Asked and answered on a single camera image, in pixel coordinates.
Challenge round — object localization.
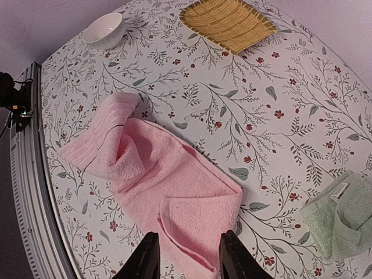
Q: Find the woven bamboo tray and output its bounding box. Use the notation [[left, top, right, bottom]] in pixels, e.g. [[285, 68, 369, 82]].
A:
[[179, 0, 277, 55]]

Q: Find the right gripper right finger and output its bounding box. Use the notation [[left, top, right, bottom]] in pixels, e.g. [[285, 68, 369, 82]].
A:
[[219, 230, 272, 279]]

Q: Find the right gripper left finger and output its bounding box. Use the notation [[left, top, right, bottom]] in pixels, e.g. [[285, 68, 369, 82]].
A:
[[112, 232, 160, 279]]

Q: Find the white ceramic bowl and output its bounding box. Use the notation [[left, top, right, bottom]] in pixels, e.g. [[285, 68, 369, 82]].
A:
[[83, 12, 126, 50]]

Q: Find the aluminium front rail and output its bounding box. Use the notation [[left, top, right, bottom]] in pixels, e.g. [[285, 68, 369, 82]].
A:
[[9, 62, 81, 278]]

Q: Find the light green towel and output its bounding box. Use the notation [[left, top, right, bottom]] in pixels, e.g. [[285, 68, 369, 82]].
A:
[[299, 170, 371, 261]]

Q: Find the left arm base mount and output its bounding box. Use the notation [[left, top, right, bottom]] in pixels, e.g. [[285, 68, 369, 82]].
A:
[[1, 72, 34, 137]]

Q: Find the pink towel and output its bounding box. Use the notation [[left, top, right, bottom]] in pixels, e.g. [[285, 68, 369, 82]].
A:
[[58, 92, 242, 278]]

